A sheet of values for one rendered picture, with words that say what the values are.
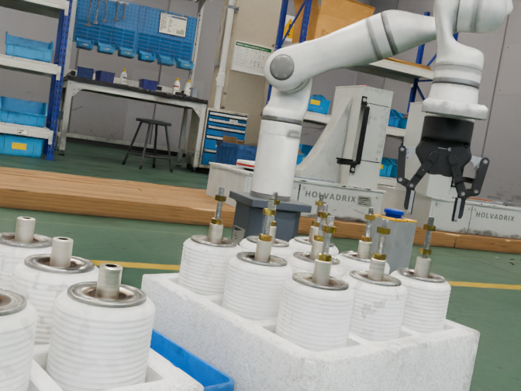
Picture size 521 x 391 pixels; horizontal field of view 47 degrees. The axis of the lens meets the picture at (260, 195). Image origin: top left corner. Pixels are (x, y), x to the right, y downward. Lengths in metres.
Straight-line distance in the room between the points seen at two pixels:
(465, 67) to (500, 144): 6.85
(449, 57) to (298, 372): 0.51
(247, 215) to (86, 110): 7.86
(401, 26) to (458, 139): 0.39
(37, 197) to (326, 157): 1.51
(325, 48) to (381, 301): 0.62
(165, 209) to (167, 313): 1.80
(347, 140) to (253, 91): 4.15
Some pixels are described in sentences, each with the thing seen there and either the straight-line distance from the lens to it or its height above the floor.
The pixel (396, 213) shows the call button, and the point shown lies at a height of 0.32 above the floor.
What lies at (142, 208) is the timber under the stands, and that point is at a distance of 2.70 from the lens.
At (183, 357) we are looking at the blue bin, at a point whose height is 0.11.
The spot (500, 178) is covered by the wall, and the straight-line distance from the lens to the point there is 7.71.
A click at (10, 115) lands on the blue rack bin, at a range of 5.34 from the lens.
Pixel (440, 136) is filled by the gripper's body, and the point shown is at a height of 0.47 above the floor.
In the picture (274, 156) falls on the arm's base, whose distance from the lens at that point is 1.31.
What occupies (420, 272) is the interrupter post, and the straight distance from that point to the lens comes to 0.98.
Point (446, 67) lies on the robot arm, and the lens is 0.96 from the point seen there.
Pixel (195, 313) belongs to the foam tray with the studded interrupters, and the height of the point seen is 0.16.
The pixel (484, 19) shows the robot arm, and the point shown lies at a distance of 0.97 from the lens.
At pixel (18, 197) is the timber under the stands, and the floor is 0.05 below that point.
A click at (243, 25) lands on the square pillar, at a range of 7.36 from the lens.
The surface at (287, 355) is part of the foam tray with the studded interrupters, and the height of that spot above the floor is 0.17.
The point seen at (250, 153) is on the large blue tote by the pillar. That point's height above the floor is 0.31.
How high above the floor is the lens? 0.42
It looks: 5 degrees down
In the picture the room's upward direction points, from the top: 9 degrees clockwise
